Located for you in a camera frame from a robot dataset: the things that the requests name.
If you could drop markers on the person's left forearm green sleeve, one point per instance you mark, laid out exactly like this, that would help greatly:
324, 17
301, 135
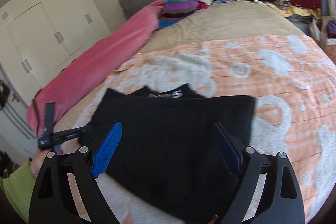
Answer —
18, 187

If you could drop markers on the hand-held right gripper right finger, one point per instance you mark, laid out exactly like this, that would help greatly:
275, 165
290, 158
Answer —
227, 148

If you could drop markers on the red patterned cloth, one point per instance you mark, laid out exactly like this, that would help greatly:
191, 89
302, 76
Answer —
204, 3

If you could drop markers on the orange and white towel blanket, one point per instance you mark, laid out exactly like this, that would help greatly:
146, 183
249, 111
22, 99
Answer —
275, 77

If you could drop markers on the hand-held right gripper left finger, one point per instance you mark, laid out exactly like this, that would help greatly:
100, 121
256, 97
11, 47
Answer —
109, 148

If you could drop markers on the multicolour striped cloth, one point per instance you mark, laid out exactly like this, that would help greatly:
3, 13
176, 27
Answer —
178, 10

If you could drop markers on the beige bed sheet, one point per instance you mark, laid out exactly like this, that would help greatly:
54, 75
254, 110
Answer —
223, 22

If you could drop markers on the pink fleece blanket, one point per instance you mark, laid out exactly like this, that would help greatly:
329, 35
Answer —
105, 61

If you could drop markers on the person's left hand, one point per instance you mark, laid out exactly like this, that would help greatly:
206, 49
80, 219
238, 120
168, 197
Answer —
39, 163

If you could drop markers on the black sweater with orange cuffs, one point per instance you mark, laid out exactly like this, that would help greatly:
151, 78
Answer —
170, 148

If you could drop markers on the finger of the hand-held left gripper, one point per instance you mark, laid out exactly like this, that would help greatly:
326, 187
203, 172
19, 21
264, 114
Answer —
71, 134

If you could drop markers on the white wardrobe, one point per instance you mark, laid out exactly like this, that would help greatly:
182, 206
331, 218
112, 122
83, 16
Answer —
39, 29

